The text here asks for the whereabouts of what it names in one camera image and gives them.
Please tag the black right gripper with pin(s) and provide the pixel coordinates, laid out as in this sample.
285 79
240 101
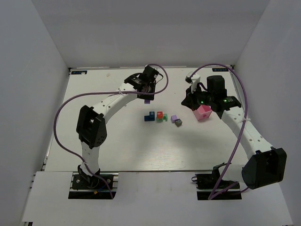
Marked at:
191 100

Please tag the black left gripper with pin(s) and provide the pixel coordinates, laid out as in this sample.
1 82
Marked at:
147 92

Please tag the pink plastic box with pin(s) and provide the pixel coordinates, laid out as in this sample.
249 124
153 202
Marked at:
202 113

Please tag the red cube block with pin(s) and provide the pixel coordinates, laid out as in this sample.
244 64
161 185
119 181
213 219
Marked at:
160 115

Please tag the green hospital arch block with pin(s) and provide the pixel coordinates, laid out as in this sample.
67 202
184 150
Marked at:
165 118

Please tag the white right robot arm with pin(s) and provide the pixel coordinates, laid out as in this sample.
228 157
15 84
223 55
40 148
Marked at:
266 164

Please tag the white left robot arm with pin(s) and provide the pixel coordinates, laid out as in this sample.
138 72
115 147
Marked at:
91 126

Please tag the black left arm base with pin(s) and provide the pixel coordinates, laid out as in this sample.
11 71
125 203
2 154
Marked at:
80 189

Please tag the purple printed cube block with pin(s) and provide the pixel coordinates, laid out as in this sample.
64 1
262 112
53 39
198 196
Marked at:
173 118

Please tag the grey house block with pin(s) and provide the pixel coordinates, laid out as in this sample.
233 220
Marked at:
178 122

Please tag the right corner label sticker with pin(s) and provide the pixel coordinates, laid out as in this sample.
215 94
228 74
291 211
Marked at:
220 69

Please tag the corner label sticker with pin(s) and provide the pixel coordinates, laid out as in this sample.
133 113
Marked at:
78 72
220 69

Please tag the left corner label sticker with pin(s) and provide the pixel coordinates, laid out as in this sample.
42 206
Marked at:
78 72

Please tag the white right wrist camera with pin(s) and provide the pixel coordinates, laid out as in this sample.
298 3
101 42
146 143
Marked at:
193 79

